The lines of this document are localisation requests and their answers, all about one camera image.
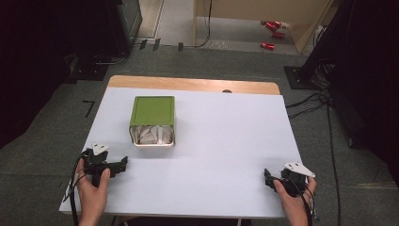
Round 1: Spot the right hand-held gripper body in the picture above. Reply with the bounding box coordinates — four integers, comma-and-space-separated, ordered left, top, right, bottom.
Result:
276, 161, 316, 199

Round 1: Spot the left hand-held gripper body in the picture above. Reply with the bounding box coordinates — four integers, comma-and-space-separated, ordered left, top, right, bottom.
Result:
82, 142, 119, 188

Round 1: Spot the pile of white paper scraps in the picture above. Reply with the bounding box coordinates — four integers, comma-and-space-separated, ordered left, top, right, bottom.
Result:
134, 124, 174, 146

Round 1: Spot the green box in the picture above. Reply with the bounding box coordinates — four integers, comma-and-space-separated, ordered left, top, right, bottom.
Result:
128, 95, 176, 149

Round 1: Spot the person's right hand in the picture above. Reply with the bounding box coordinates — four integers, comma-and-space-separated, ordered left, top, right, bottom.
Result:
273, 175, 318, 218

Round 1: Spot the person's left hand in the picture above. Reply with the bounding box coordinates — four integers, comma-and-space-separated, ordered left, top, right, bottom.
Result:
75, 157, 112, 218

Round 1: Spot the black angled tape mark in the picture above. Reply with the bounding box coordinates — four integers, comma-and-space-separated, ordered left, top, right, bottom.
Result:
82, 100, 95, 119

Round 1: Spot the white table sheet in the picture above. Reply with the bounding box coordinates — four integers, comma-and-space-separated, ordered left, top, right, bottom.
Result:
58, 86, 317, 220

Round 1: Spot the black floor plate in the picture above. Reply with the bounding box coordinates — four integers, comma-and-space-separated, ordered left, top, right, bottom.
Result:
66, 61, 110, 83

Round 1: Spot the wooden table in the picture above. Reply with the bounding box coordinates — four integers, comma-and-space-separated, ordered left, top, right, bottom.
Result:
106, 74, 281, 96

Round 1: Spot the black stand base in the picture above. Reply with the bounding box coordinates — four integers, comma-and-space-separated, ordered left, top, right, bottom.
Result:
283, 65, 315, 91

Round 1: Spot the dark curtain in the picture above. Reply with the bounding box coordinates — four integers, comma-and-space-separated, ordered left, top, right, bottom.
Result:
299, 0, 399, 186
0, 0, 109, 150

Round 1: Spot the black cabinet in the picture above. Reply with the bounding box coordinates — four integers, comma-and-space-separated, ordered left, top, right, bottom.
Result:
104, 0, 144, 57

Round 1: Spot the wooden partition board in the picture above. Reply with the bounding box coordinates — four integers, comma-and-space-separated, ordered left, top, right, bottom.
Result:
193, 0, 334, 55

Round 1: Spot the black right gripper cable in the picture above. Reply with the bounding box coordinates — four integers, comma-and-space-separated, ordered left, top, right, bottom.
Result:
290, 179, 317, 226

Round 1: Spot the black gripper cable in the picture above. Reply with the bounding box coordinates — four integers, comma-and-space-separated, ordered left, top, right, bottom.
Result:
290, 179, 317, 226
69, 150, 92, 226

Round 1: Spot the long black floor cable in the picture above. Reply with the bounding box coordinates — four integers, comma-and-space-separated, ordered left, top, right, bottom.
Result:
326, 103, 343, 226

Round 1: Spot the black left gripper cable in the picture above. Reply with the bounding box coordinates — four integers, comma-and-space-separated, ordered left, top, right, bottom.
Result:
69, 150, 92, 226

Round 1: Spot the black floor cable bundle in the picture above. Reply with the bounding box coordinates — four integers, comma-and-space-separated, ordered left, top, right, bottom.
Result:
284, 57, 334, 121

